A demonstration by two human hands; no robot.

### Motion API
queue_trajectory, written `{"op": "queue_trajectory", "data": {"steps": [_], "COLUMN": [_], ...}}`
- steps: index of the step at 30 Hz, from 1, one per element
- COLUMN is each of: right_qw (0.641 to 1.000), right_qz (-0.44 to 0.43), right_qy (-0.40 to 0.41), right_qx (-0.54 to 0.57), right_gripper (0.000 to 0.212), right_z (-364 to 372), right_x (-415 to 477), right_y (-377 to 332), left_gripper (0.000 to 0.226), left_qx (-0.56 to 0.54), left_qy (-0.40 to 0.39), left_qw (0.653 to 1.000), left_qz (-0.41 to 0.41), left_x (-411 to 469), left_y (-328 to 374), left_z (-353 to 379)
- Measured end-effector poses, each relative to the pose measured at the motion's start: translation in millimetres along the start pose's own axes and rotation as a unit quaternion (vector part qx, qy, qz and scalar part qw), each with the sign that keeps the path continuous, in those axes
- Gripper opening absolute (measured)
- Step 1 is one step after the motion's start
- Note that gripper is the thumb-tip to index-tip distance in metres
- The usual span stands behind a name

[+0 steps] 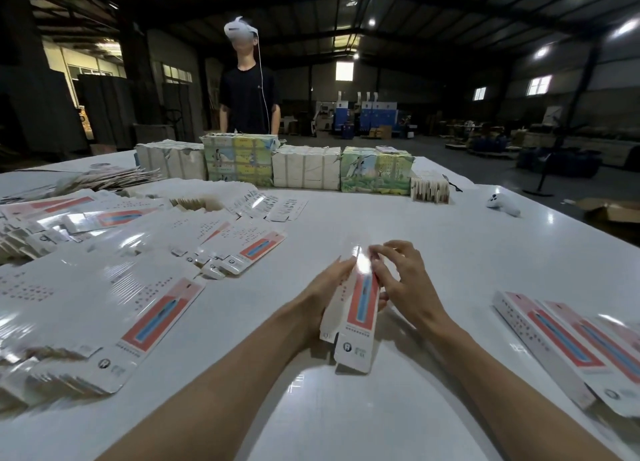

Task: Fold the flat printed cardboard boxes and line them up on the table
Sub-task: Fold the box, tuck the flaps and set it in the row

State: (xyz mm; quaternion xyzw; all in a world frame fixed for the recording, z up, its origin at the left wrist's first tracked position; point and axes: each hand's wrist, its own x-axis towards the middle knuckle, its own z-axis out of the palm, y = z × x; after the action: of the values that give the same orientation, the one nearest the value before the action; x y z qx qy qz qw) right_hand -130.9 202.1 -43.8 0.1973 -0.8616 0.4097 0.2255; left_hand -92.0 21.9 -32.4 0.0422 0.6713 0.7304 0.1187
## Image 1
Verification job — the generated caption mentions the grey crate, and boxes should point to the grey crate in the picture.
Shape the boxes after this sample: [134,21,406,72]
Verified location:
[132,124,176,145]

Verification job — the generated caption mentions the white headset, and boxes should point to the white headset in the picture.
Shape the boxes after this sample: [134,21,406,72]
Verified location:
[224,16,259,49]

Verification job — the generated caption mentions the person's right forearm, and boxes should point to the person's right forearm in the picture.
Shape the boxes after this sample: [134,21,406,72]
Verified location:
[425,316,621,461]

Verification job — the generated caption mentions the small white object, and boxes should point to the small white object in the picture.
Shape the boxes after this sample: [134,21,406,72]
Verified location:
[486,191,521,218]

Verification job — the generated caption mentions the small beige card stack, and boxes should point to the small beige card stack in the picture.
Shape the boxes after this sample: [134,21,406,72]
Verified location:
[411,176,451,204]

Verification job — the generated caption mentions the double wall window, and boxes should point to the double wall window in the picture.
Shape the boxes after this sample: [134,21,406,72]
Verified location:
[527,74,553,97]

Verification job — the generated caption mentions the green printed carton bundle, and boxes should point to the green printed carton bundle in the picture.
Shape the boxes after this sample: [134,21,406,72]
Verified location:
[340,146,415,197]

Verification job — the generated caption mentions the open cardboard box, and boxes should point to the open cardboard box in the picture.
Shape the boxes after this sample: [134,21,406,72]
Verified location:
[572,197,640,239]

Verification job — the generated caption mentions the green yellow carton bundle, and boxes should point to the green yellow carton bundle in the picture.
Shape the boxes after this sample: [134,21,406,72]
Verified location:
[202,132,280,188]

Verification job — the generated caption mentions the red white carton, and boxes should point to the red white carton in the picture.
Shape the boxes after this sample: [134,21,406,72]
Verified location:
[319,246,399,374]

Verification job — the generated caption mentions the row of white cartons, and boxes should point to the row of white cartons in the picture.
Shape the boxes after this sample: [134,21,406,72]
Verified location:
[135,140,208,181]
[272,145,343,191]

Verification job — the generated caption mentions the blue machine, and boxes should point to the blue machine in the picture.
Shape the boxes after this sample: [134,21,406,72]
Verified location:
[335,96,399,137]

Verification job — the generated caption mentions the blue bins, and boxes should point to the blue bins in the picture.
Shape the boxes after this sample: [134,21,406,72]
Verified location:
[517,148,603,178]

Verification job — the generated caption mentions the person's left forearm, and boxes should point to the person's left forearm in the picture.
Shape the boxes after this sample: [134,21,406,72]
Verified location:
[100,316,321,461]

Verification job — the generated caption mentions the black floor stand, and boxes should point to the black floor stand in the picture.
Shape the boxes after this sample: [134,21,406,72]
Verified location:
[525,76,596,197]

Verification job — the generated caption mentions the person's right hand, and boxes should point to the person's right hand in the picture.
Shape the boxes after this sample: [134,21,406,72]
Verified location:
[368,240,458,339]

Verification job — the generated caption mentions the person's left hand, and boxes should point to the person's left hand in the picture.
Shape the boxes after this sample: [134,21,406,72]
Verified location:
[285,256,358,349]

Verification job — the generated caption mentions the pile of carton blanks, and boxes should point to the pile of carton blanks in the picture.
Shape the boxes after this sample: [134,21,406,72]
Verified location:
[0,176,306,409]

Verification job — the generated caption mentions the pile of grey flat sheets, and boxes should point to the pile of grey flat sheets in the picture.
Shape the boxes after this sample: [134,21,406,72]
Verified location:
[0,164,156,197]

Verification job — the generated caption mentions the dark grey cabinet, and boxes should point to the dark grey cabinet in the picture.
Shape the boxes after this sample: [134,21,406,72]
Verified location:
[78,74,136,152]

